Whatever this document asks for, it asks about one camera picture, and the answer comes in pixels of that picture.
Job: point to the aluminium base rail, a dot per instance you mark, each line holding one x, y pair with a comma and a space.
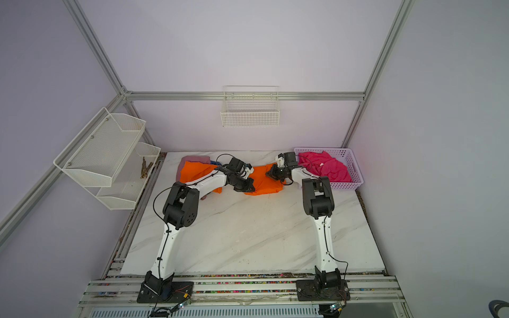
373, 294

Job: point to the lilac perforated plastic basket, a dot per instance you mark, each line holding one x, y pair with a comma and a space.
344, 155

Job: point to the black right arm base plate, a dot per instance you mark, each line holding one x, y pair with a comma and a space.
308, 291

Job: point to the white mesh shelf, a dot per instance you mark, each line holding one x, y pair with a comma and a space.
127, 188
95, 157

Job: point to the white mesh lower shelf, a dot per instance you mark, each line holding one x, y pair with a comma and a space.
127, 188

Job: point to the white mesh upper shelf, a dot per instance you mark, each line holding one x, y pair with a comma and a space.
95, 157

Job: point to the white wire wall basket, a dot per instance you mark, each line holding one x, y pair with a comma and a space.
250, 106

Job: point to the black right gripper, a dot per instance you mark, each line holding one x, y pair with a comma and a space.
273, 173

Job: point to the folded mauve t-shirt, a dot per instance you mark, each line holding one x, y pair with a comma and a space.
199, 159

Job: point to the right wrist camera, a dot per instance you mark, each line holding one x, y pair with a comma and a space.
287, 159

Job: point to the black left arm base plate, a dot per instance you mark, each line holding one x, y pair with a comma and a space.
174, 292

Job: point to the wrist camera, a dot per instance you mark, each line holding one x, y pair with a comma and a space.
240, 168
287, 159

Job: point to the wooden clothespins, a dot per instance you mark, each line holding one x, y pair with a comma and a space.
146, 168

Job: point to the pink t-shirt in basket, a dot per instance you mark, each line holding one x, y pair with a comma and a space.
323, 164

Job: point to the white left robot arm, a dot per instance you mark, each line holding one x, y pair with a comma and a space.
180, 210

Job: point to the orange t-shirt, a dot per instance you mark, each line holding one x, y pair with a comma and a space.
262, 183
194, 170

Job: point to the aluminium frame profile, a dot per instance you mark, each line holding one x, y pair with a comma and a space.
12, 223

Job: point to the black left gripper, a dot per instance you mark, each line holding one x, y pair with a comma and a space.
247, 188

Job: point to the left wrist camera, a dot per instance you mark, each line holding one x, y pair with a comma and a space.
240, 168

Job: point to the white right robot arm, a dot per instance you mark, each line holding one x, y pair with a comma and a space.
318, 203

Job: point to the folded orange t-shirt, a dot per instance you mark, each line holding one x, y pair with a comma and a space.
194, 170

